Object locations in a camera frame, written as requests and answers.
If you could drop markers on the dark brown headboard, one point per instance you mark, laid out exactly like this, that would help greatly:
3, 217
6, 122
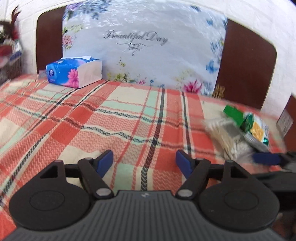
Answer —
246, 71

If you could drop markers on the blue tissue pack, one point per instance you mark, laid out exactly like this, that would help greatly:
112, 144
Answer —
76, 72

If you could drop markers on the brown cardboard storage box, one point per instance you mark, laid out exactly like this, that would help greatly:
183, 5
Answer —
286, 123

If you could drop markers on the small green box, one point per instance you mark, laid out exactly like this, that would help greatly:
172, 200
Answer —
234, 113

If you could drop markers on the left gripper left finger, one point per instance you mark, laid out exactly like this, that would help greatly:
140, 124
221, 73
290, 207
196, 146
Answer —
92, 171

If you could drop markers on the floral plastic-wrapped pillow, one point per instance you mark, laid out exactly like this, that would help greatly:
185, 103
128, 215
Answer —
166, 44

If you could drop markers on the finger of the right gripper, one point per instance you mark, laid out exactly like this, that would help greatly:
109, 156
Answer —
266, 158

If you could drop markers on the cotton swab pack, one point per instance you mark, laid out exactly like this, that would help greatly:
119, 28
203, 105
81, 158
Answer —
229, 138

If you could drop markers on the green white snack packet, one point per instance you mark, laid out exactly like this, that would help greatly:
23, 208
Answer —
255, 132

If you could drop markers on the plaid bed sheet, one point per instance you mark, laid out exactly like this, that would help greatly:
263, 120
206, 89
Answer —
143, 126

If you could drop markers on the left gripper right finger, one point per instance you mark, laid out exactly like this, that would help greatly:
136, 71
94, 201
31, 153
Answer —
196, 173

